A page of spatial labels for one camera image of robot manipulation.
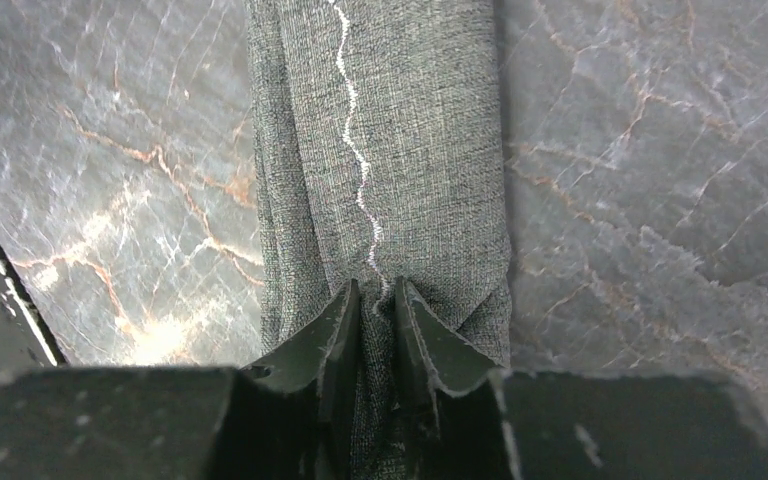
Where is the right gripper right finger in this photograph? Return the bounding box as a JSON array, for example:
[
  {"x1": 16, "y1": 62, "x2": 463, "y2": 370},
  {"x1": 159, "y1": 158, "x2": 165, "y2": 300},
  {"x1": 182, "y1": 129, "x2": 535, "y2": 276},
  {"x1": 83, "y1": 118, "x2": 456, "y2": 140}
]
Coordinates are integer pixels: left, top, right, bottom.
[{"x1": 394, "y1": 278, "x2": 768, "y2": 479}]

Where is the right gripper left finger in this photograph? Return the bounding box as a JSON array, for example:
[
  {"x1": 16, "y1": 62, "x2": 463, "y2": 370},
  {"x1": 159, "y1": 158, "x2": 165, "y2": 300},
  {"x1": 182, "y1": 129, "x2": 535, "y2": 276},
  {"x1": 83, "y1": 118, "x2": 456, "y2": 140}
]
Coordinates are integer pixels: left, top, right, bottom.
[{"x1": 0, "y1": 281, "x2": 360, "y2": 479}]

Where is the grey cloth napkin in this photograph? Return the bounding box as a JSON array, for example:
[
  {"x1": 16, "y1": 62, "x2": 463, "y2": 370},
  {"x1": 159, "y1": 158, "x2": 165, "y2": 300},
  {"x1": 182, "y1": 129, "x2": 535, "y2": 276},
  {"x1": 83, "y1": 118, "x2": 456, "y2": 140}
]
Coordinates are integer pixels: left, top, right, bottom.
[{"x1": 247, "y1": 1, "x2": 512, "y2": 479}]

